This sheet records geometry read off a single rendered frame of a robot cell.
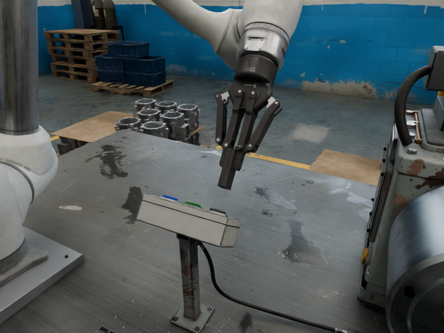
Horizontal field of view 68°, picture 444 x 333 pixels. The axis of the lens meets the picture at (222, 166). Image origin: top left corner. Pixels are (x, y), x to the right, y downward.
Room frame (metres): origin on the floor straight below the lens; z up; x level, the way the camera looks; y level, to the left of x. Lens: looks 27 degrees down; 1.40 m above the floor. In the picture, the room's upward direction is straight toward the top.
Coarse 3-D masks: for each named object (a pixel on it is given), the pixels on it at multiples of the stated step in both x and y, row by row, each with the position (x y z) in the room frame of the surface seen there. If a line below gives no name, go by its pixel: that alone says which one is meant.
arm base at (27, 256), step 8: (24, 240) 0.63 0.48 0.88; (24, 248) 0.61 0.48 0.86; (32, 248) 0.64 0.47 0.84; (8, 256) 0.57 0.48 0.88; (16, 256) 0.58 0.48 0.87; (24, 256) 0.60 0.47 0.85; (32, 256) 0.61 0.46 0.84; (40, 256) 0.61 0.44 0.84; (48, 256) 0.63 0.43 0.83; (0, 264) 0.55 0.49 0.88; (8, 264) 0.56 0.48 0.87; (16, 264) 0.57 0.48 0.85; (24, 264) 0.58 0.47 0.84; (32, 264) 0.60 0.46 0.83; (0, 272) 0.54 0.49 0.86; (8, 272) 0.55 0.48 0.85; (16, 272) 0.56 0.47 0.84; (0, 280) 0.53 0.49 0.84; (8, 280) 0.55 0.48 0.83
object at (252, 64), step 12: (240, 60) 0.61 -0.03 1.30; (252, 60) 0.59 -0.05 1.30; (264, 60) 0.59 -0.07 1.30; (240, 72) 0.59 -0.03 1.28; (252, 72) 0.58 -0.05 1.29; (264, 72) 0.58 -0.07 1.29; (276, 72) 0.61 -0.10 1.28; (240, 84) 0.60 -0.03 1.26; (252, 84) 0.60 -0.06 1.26; (264, 84) 0.59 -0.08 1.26; (264, 96) 0.57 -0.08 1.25; (240, 108) 0.57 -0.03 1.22
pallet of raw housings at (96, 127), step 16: (112, 112) 3.33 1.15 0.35; (144, 112) 2.77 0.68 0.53; (160, 112) 2.73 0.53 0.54; (176, 112) 2.70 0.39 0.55; (192, 112) 2.81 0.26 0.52; (64, 128) 2.85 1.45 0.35; (80, 128) 2.85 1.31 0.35; (96, 128) 2.85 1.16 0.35; (112, 128) 2.85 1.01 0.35; (128, 128) 2.40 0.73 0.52; (144, 128) 2.31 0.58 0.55; (160, 128) 2.32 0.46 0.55; (176, 128) 2.56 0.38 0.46; (192, 128) 2.79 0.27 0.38; (64, 144) 2.68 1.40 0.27; (80, 144) 2.60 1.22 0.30; (192, 144) 2.78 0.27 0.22
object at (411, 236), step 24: (432, 192) 0.43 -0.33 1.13; (408, 216) 0.42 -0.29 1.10; (432, 216) 0.38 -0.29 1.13; (408, 240) 0.36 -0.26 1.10; (432, 240) 0.33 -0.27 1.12; (408, 264) 0.32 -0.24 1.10; (432, 264) 0.30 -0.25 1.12; (408, 288) 0.30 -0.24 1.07; (432, 288) 0.29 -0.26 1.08; (408, 312) 0.30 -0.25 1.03; (432, 312) 0.28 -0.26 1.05
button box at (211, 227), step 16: (144, 208) 0.49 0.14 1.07; (160, 208) 0.48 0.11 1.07; (176, 208) 0.47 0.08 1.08; (192, 208) 0.46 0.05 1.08; (160, 224) 0.46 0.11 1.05; (176, 224) 0.45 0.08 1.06; (192, 224) 0.44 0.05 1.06; (208, 224) 0.44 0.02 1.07; (224, 224) 0.43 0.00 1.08; (208, 240) 0.42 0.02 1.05; (224, 240) 0.42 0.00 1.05
